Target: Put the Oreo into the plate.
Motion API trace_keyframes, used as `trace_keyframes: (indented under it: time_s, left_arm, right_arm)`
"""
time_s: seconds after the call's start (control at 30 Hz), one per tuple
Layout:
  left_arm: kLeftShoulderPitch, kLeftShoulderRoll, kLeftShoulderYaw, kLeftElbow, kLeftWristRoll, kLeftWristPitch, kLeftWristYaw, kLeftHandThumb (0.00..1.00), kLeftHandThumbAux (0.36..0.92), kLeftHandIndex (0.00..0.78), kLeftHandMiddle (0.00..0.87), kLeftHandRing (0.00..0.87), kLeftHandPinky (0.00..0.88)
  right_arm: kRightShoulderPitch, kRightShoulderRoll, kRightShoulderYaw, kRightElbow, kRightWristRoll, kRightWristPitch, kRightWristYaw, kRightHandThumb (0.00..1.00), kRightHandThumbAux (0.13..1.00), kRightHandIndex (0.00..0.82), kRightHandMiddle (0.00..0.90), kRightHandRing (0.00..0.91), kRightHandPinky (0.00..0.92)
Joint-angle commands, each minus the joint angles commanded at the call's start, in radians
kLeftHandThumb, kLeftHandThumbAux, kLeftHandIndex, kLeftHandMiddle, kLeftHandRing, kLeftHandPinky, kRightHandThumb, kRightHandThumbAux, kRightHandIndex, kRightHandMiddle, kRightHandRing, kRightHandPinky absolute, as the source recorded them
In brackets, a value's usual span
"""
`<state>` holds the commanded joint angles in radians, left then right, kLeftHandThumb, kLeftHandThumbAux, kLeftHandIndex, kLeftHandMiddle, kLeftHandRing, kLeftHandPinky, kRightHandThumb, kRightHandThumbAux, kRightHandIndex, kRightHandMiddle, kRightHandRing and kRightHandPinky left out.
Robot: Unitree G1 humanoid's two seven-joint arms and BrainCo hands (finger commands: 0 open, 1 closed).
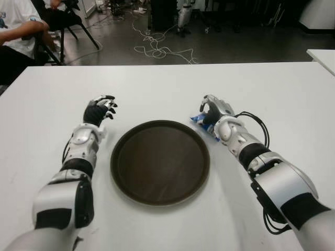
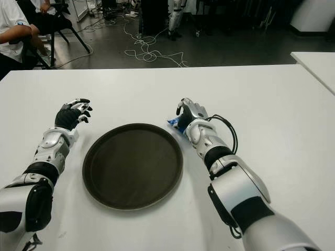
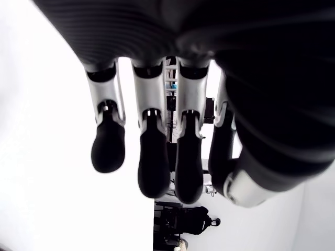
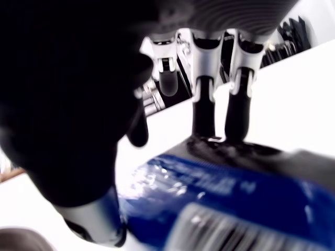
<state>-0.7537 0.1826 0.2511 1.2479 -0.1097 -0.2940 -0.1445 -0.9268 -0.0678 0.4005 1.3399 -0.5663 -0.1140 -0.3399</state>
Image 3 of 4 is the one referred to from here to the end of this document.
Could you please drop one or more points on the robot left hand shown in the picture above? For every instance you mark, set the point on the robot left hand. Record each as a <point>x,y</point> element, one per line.
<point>209,31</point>

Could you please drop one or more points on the person in black hoodie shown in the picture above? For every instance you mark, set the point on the person in black hoodie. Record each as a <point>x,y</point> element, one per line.
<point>197,221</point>

